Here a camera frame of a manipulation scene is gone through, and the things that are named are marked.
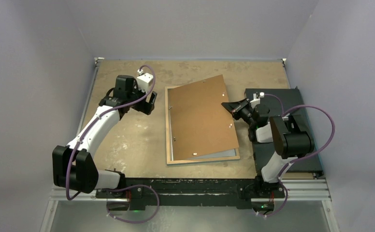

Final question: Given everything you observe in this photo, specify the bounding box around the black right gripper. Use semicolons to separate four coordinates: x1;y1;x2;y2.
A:
221;97;256;127

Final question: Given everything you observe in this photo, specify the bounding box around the hot air balloon photo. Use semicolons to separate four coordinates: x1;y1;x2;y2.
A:
171;148;240;161

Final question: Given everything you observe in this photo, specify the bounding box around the blue wooden picture frame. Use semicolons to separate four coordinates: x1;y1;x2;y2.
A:
164;86;240;165

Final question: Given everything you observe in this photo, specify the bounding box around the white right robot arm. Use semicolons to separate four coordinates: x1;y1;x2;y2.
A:
221;99;315;197

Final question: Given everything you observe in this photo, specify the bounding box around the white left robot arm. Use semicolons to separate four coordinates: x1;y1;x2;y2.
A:
52;73;157;198

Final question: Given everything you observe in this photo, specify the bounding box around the dark green flat box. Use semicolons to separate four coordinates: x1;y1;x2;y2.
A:
245;88;323;174

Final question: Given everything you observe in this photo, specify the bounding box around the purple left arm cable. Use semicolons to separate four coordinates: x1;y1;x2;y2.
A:
65;65;160;224

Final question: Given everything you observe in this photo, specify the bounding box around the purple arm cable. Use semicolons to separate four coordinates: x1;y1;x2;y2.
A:
261;93;336;218
65;65;160;224

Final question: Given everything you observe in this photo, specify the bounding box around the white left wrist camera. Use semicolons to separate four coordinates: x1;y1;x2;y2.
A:
136;69;153;93

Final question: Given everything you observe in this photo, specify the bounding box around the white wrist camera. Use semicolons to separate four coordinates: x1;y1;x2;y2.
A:
250;92;265;108
136;69;153;93

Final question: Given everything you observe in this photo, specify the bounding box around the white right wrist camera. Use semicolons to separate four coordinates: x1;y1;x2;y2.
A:
250;92;265;108

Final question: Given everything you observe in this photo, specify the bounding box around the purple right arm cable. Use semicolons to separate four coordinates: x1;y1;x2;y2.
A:
261;93;336;218

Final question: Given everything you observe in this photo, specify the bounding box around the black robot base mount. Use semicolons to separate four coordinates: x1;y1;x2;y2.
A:
96;177;285;210

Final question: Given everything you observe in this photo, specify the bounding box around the aluminium front rail frame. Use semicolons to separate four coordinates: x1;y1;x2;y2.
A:
41;179;340;232

